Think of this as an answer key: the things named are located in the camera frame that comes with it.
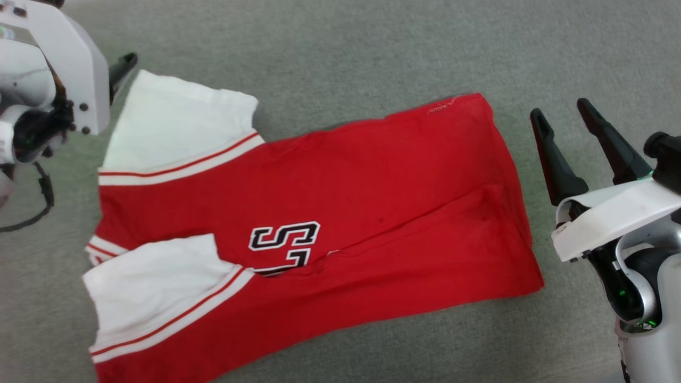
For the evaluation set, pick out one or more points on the red and white jersey shirt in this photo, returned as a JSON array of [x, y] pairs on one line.
[[372, 202]]

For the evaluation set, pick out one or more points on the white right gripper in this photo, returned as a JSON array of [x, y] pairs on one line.
[[612, 218]]

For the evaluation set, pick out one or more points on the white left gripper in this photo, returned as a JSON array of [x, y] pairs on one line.
[[74, 58]]

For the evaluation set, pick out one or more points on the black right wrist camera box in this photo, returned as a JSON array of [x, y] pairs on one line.
[[667, 159]]

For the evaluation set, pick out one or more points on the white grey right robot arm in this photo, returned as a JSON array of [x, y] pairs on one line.
[[654, 351]]

